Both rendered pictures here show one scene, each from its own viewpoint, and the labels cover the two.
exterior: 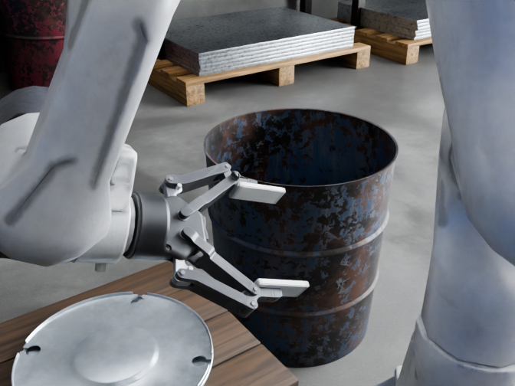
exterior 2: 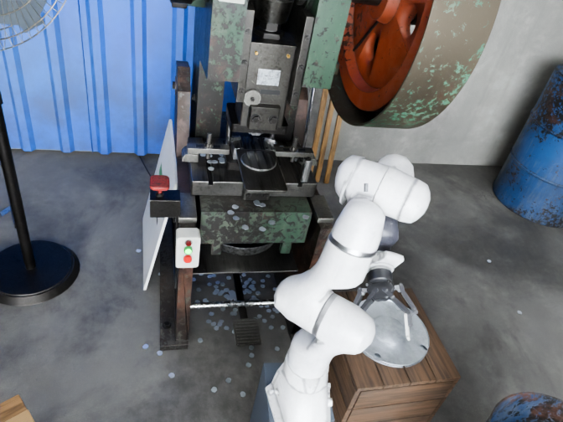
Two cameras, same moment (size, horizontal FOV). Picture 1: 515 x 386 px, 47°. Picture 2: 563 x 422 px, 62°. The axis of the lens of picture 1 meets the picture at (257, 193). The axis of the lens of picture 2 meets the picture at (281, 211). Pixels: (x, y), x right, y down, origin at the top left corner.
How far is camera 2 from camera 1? 1.29 m
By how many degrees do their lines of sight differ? 84
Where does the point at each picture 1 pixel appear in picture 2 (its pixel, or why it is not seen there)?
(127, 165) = (383, 255)
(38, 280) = (528, 380)
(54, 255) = not seen: hidden behind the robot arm
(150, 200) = (381, 271)
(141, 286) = (437, 355)
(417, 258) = not seen: outside the picture
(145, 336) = (395, 341)
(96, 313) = (416, 331)
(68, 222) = not seen: hidden behind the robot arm
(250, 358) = (375, 377)
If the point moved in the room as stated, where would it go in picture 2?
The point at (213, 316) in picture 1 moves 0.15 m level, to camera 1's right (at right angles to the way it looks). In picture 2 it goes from (408, 374) to (399, 413)
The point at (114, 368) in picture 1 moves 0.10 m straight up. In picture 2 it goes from (379, 326) to (388, 308)
